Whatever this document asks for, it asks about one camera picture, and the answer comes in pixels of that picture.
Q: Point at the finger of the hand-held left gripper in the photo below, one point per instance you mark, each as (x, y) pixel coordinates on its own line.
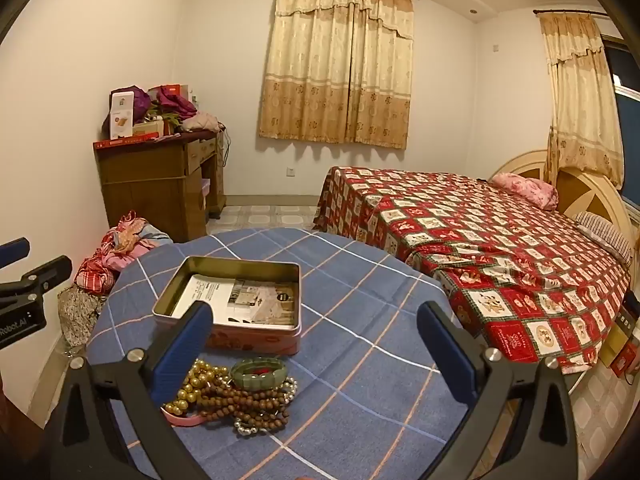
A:
(12, 252)
(47, 270)

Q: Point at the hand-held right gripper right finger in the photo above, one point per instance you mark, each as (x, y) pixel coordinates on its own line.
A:
(450, 350)

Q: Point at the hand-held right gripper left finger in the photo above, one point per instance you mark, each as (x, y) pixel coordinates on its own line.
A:
(185, 347)

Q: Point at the pink bangle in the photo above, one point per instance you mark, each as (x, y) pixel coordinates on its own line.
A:
(182, 420)

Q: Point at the pink tin box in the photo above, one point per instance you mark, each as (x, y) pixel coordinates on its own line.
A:
(260, 338)

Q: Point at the floral fabric bag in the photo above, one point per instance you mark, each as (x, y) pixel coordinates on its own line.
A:
(77, 310)

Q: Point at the pile of colourful clothes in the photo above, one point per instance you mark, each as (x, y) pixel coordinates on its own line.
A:
(122, 245)

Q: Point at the printed paper sheet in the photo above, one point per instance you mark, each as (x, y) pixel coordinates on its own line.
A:
(250, 295)

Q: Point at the blue plaid tablecloth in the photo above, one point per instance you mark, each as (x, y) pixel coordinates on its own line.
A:
(350, 310)

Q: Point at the red patchwork bedspread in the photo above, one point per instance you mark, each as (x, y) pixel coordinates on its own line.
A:
(475, 240)

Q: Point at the brown wooden desk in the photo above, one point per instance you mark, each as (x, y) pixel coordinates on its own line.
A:
(145, 190)

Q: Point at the flat red box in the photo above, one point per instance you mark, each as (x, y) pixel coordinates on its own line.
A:
(125, 141)

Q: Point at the pink storage box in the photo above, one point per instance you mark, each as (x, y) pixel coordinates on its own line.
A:
(205, 195)

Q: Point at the white printed box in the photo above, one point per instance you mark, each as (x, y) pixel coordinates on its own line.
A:
(121, 117)

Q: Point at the yellow bedside cabinet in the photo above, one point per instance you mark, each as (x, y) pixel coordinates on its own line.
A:
(622, 345)

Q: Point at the pink pillow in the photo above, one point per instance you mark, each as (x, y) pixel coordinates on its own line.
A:
(530, 187)

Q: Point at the striped pillow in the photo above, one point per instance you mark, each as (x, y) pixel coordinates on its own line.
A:
(602, 232)

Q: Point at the cream wooden headboard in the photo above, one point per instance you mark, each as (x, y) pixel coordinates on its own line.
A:
(575, 185)

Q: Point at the magenta cloth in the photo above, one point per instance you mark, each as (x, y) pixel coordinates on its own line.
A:
(175, 102)

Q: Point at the pale pink quilted garment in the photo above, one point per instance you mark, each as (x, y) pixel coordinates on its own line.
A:
(200, 122)

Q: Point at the orange box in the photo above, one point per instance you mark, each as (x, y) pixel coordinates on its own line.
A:
(172, 89)

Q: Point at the narrow beige patterned curtain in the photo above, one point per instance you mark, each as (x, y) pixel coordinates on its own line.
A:
(580, 110)

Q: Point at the dark window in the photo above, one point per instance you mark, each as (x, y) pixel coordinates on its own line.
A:
(625, 110)

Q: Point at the wide beige patterned curtain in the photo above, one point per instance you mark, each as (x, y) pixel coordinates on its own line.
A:
(320, 70)

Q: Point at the dark curtain rod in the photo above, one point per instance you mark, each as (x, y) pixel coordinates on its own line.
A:
(565, 12)

